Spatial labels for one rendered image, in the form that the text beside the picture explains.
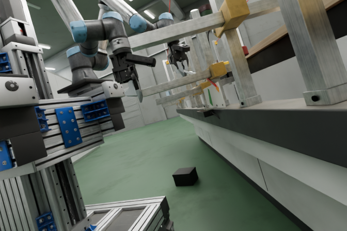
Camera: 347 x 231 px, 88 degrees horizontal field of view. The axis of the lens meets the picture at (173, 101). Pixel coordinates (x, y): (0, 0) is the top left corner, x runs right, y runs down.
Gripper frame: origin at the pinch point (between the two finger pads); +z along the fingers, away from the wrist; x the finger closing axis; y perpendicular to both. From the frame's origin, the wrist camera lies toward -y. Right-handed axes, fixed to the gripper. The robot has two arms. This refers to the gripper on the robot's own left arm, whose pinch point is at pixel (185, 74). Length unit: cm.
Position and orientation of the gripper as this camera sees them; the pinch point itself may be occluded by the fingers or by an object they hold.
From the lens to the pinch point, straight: 99.3
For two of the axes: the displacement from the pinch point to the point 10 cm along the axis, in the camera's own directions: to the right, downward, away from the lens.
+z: 2.9, 9.6, -0.3
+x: -8.8, 2.6, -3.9
